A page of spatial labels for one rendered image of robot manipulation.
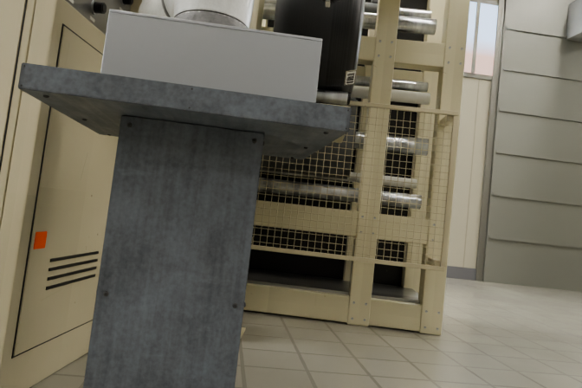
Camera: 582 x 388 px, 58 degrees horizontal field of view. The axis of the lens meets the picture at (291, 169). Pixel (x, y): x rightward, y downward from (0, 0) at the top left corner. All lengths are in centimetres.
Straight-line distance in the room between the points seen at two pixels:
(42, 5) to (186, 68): 49
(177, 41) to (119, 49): 10
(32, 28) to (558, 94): 571
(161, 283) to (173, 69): 37
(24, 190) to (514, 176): 530
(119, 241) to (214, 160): 21
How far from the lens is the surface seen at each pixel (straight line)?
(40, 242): 133
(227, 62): 93
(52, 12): 132
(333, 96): 187
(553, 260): 627
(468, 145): 588
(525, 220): 608
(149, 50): 95
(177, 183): 93
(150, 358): 97
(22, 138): 128
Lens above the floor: 47
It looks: 5 degrees up
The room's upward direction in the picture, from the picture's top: 6 degrees clockwise
